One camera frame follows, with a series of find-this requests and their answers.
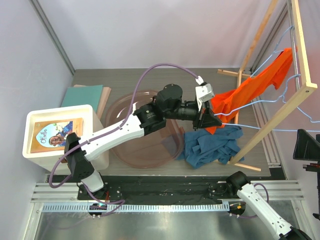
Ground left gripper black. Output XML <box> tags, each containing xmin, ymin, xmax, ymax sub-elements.
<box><xmin>165</xmin><ymin>99</ymin><xmax>223</xmax><ymax>132</ymax></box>

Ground orange t shirt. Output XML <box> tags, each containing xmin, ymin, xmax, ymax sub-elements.
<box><xmin>210</xmin><ymin>48</ymin><xmax>293</xmax><ymax>123</ymax></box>

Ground light blue wire hanger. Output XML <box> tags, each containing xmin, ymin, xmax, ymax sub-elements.
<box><xmin>214</xmin><ymin>74</ymin><xmax>320</xmax><ymax>133</ymax></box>

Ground blue t shirt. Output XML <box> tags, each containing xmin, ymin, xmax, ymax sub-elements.
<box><xmin>177</xmin><ymin>125</ymin><xmax>243</xmax><ymax>169</ymax></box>

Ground light blue hanger orange shirt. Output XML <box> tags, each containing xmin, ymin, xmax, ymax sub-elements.
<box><xmin>250</xmin><ymin>25</ymin><xmax>294</xmax><ymax>78</ymax></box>

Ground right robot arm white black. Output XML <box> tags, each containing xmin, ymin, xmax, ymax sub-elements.
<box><xmin>225</xmin><ymin>129</ymin><xmax>320</xmax><ymax>240</ymax></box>

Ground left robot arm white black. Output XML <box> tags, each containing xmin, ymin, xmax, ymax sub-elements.
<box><xmin>64</xmin><ymin>82</ymin><xmax>222</xmax><ymax>200</ymax></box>

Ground pink transparent plastic bin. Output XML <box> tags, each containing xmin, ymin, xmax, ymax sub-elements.
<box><xmin>105</xmin><ymin>90</ymin><xmax>185</xmax><ymax>169</ymax></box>

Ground wooden clothes rack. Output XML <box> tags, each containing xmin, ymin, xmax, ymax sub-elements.
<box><xmin>216</xmin><ymin>0</ymin><xmax>318</xmax><ymax>172</ymax></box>

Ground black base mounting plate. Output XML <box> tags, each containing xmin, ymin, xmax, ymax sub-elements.
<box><xmin>46</xmin><ymin>174</ymin><xmax>287</xmax><ymax>206</ymax></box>

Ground teal book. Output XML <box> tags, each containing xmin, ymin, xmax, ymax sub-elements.
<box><xmin>61</xmin><ymin>85</ymin><xmax>104</xmax><ymax>112</ymax></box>

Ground Othello book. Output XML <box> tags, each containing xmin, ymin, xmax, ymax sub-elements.
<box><xmin>30</xmin><ymin>118</ymin><xmax>84</xmax><ymax>153</ymax></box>

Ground white drawer box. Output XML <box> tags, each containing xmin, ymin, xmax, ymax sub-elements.
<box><xmin>22</xmin><ymin>104</ymin><xmax>103</xmax><ymax>171</ymax></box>

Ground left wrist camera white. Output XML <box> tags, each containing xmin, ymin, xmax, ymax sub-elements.
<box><xmin>195</xmin><ymin>83</ymin><xmax>215</xmax><ymax>112</ymax></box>

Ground white slotted cable duct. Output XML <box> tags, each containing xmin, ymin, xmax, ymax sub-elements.
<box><xmin>42</xmin><ymin>201</ymin><xmax>230</xmax><ymax>213</ymax></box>

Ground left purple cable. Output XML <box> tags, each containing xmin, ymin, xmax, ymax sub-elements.
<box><xmin>48</xmin><ymin>62</ymin><xmax>205</xmax><ymax>217</ymax></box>

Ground aluminium frame rails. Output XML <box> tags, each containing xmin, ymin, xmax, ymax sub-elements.
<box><xmin>31</xmin><ymin>183</ymin><xmax>79</xmax><ymax>203</ymax></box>

